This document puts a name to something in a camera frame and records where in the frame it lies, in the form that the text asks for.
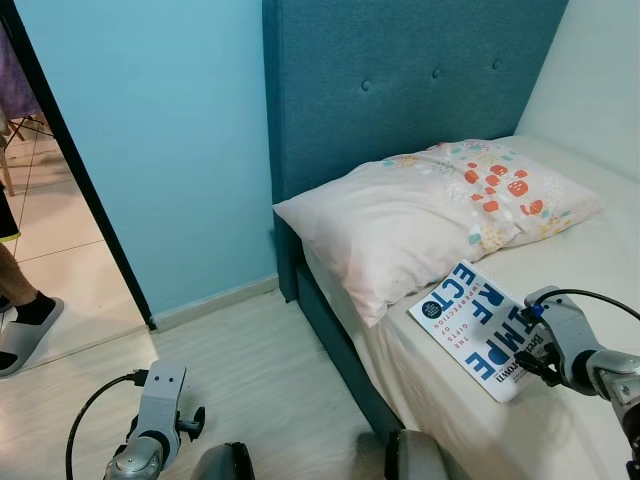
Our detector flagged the robot left leg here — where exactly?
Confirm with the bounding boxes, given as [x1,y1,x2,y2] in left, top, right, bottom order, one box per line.
[190,442,256,480]

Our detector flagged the mattress with beige sheet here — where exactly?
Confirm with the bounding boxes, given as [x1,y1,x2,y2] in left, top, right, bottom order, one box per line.
[300,135,640,480]

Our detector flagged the pink pillow with coloured spots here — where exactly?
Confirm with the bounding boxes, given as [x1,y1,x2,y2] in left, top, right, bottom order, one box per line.
[272,140,606,328]

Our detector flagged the person bare leg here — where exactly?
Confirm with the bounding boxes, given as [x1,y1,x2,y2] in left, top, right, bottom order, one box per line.
[0,238,39,301]

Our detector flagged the black sock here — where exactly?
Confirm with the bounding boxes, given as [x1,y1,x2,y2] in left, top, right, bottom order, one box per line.
[12,290,58,327]

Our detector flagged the black shorts with yellow hem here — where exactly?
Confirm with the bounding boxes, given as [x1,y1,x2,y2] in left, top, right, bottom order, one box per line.
[0,185,21,244]

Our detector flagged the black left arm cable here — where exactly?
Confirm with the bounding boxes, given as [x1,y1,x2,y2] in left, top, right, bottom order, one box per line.
[65,369,150,480]

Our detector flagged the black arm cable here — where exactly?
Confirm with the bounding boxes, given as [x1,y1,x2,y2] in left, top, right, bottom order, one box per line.
[528,287,640,323]
[65,369,150,480]

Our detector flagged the robot leg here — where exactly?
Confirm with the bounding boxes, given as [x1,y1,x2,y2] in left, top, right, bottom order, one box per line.
[385,430,471,480]
[190,442,256,480]

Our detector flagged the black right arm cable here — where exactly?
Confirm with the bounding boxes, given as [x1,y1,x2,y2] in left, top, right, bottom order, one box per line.
[528,287,640,323]

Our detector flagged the light wooden baseboard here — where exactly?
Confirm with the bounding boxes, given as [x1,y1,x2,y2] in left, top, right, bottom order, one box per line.
[150,275,281,332]

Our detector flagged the teal upholstered headboard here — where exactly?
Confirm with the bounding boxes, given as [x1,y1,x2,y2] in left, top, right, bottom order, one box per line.
[262,0,571,303]

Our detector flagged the black door frame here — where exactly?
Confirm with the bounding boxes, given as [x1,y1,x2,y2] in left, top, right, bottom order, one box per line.
[0,0,158,331]

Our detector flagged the robot right leg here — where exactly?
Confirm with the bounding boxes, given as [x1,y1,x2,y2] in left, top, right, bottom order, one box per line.
[385,430,471,480]

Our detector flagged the grey slipper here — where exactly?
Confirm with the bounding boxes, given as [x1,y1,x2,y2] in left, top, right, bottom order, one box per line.
[0,297,66,379]

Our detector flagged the wooden chair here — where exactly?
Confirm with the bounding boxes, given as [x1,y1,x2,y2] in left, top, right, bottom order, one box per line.
[0,113,51,197]

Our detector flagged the white book with blue letters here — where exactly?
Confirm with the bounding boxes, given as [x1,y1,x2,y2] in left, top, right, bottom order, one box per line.
[408,260,561,404]

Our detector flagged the purple cloth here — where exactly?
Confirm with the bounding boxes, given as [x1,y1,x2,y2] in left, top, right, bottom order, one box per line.
[0,20,46,121]

